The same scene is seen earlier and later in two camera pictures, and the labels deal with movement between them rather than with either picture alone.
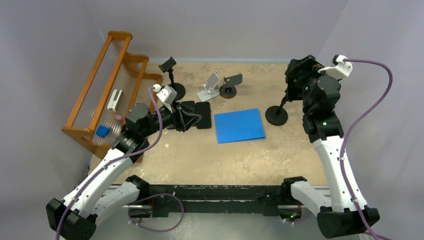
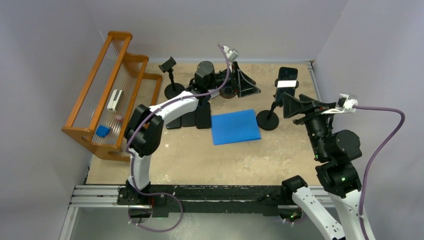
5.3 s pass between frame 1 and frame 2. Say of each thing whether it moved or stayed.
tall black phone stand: moved
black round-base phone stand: stayed
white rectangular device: stayed
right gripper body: moved
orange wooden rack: stayed
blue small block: stayed
